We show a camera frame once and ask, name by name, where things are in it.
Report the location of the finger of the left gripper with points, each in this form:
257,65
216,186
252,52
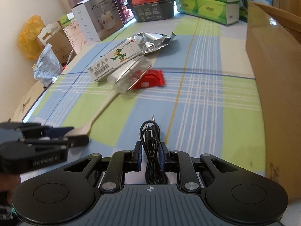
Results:
36,132
57,142

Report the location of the white humidifier box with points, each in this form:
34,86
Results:
98,19

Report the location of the black basket with packs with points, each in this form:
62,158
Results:
151,10

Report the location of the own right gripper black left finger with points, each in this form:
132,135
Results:
116,166

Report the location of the grey plastic bag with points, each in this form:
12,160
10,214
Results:
47,68

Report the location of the white wooden shoehorn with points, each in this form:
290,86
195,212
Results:
85,130

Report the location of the brown cardboard box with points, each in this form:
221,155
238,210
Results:
273,48

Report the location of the silver foil bag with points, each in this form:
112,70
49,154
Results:
152,42

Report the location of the brown hanging card box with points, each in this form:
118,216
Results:
54,35

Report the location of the purple box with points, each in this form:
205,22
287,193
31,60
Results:
125,13

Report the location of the white parrot ointment box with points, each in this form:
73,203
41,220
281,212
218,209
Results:
108,63

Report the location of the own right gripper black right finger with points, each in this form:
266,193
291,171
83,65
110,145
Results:
179,162

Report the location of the red snack packet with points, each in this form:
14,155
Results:
153,78

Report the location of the yellow plastic bag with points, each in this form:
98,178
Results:
28,43

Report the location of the pink white paper bag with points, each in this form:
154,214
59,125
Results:
75,36

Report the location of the checkered tablecloth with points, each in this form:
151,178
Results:
209,103

